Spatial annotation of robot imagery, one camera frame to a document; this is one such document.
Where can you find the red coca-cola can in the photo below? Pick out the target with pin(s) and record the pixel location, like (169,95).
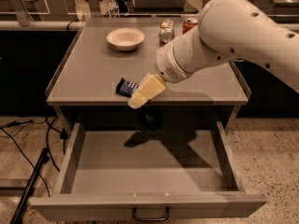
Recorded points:
(188,24)

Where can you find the clear plastic water bottle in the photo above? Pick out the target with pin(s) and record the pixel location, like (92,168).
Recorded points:
(113,9)

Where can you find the grey cabinet table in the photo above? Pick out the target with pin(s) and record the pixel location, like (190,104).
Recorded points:
(91,71)

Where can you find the white bowl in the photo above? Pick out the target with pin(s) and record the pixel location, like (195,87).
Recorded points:
(126,39)

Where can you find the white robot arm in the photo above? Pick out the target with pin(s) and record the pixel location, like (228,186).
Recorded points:
(226,30)

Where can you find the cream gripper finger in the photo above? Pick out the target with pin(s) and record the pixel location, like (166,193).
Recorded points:
(149,87)

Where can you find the blue rxbar blueberry wrapper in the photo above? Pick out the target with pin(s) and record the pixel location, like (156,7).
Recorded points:
(126,88)

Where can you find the black pole on floor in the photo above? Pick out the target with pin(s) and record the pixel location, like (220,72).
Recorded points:
(43,158)

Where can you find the grey open top drawer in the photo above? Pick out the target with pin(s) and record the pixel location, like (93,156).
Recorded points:
(124,175)

